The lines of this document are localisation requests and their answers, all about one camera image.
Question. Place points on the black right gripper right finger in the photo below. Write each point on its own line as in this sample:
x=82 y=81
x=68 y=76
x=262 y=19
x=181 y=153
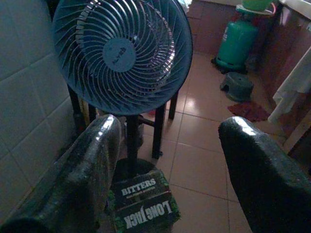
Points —
x=267 y=184

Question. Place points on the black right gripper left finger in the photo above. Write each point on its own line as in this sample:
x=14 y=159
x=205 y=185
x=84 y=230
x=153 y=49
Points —
x=80 y=170

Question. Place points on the dark Bitters Long Jack box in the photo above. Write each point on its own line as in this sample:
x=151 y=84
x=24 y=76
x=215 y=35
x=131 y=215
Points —
x=143 y=201

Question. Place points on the red floor cloth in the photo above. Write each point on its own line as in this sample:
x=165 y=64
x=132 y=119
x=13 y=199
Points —
x=250 y=111

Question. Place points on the dark green plastic stool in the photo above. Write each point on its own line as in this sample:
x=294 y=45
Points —
x=236 y=86

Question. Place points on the white tablecloth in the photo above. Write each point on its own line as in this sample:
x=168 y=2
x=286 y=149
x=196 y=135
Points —
x=296 y=85

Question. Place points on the green gas cylinder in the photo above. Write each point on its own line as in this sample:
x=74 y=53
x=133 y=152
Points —
x=236 y=43

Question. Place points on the green plastic basin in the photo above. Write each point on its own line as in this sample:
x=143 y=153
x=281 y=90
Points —
x=257 y=4

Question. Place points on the blue pedestal fan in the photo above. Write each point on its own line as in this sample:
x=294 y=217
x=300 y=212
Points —
x=119 y=55

